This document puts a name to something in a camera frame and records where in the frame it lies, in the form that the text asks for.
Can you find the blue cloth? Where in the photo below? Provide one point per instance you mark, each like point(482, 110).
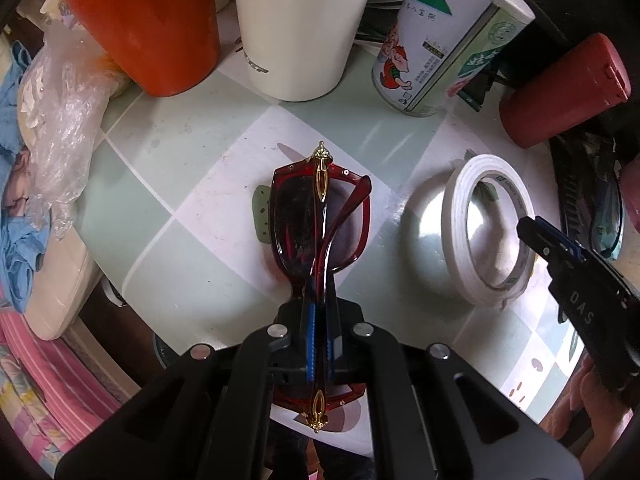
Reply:
point(17, 250)

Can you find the white tape roll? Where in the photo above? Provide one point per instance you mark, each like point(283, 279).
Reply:
point(457, 210)

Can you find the dark red thermos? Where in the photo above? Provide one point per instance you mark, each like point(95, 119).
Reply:
point(560, 95)

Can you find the person's right hand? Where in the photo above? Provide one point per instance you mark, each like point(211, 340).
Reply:
point(607, 410)

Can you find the white green printed can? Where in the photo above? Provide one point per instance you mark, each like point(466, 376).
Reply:
point(435, 50)

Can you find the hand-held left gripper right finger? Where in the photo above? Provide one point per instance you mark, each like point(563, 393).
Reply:
point(330, 360)

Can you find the black wallet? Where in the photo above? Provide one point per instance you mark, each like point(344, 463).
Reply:
point(477, 95)

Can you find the dark red sunglasses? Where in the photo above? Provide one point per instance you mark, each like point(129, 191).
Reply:
point(300, 225)

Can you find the black wide comb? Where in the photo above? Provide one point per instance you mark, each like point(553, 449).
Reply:
point(567, 185)

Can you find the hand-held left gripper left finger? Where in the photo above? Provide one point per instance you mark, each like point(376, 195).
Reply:
point(309, 345)

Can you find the cream padded chair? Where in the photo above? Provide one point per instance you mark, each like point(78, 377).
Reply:
point(60, 290)

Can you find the pink striped bed sheet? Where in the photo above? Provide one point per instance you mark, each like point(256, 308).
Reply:
point(45, 385)

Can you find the red plastic cup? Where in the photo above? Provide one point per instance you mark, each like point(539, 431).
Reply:
point(150, 25)

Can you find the white thermos bottle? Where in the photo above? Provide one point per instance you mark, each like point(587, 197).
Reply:
point(300, 25)

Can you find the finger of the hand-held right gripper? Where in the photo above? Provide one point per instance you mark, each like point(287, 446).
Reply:
point(545, 242)

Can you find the clear plastic bag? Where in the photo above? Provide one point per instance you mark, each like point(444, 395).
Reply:
point(65, 125)

